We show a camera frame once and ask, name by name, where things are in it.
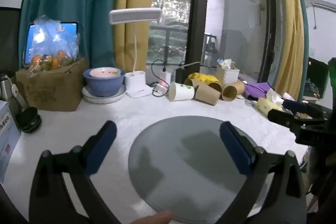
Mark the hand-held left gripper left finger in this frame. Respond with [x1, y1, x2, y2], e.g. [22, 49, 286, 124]
[28, 120, 117, 224]

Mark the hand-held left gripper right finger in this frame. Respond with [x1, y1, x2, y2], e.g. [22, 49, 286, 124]
[215, 121, 307, 224]

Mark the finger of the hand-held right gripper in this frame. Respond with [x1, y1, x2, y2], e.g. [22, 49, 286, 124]
[267, 109, 326, 131]
[282, 100, 327, 115]

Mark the brown paper cup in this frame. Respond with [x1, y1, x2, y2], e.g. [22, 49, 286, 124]
[194, 85, 221, 105]
[184, 78, 202, 89]
[222, 81, 246, 101]
[209, 81, 223, 93]

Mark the white paper cup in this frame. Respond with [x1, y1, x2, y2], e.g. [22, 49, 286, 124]
[168, 82, 195, 102]

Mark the person's left hand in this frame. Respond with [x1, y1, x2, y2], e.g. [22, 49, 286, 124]
[130, 210, 174, 224]

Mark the yellow tissue packet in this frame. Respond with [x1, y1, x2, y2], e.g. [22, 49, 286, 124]
[256, 97, 284, 117]

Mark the dark monitor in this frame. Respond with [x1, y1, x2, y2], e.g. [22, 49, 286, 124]
[303, 57, 330, 101]

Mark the purple cloth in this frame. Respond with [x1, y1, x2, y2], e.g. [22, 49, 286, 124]
[244, 81, 273, 101]

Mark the white plate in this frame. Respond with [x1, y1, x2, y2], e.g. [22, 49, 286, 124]
[82, 84, 127, 104]

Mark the grey round glass turntable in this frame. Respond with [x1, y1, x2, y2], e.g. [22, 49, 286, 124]
[128, 115, 263, 223]

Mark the blue bowl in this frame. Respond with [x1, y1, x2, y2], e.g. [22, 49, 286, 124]
[83, 68, 126, 97]

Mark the white woven basket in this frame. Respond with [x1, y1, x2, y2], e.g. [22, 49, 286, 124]
[217, 59, 240, 84]

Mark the cardboard box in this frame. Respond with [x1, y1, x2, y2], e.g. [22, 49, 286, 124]
[16, 57, 88, 111]

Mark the yellow cloth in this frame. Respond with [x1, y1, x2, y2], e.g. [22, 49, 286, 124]
[188, 72, 219, 85]

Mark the black round lid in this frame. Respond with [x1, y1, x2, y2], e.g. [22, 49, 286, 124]
[16, 107, 42, 133]

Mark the black power bank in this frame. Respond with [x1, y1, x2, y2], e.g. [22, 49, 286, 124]
[175, 68, 189, 84]

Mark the white charger block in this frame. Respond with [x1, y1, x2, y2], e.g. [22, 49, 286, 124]
[159, 72, 171, 88]

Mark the white printed carton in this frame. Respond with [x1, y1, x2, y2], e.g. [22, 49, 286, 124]
[0, 101, 21, 184]

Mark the plastic bag of oranges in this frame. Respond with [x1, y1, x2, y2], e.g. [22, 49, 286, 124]
[28, 15, 80, 74]

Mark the white air conditioner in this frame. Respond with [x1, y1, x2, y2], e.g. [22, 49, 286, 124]
[302, 0, 336, 13]

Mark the steel thermos flask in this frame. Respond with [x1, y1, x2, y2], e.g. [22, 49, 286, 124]
[0, 73, 28, 122]

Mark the laptop screen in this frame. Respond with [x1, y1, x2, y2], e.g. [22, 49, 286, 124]
[23, 21, 79, 67]

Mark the white desk lamp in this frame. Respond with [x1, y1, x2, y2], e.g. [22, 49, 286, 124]
[109, 7, 162, 99]

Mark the black cable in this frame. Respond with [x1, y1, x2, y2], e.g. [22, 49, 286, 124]
[151, 59, 166, 88]

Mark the white cable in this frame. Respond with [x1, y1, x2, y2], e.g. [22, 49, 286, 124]
[181, 62, 203, 69]

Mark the black window frame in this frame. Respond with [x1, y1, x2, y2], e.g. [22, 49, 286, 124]
[185, 0, 209, 75]

